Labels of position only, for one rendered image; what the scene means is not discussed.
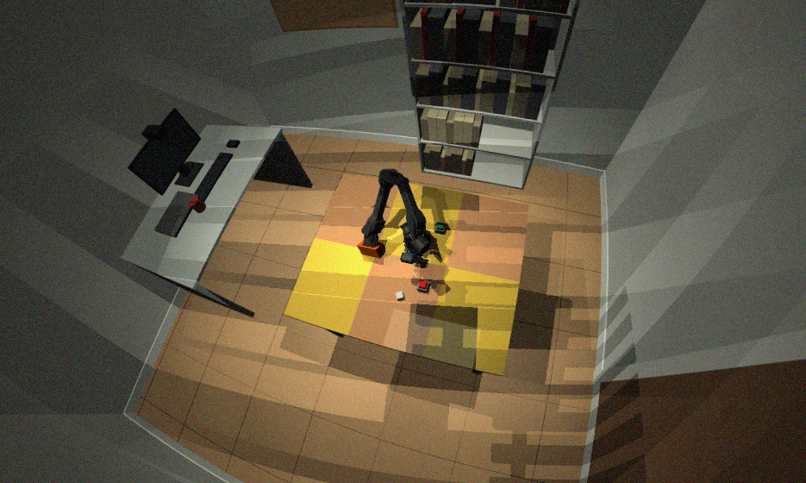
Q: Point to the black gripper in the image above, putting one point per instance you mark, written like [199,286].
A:
[408,254]

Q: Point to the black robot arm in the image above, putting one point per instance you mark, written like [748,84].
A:
[419,240]

